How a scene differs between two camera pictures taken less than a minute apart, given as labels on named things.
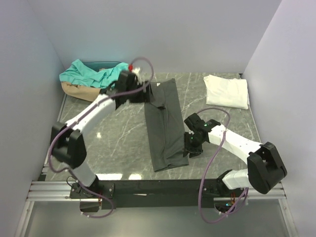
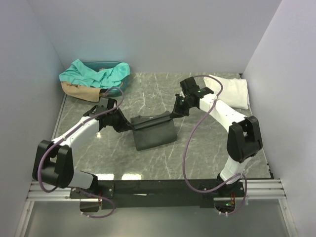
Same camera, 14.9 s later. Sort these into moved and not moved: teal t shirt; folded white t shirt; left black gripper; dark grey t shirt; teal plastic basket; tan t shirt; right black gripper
Moved: left black gripper; right black gripper; dark grey t shirt
Not moved: teal t shirt; folded white t shirt; tan t shirt; teal plastic basket
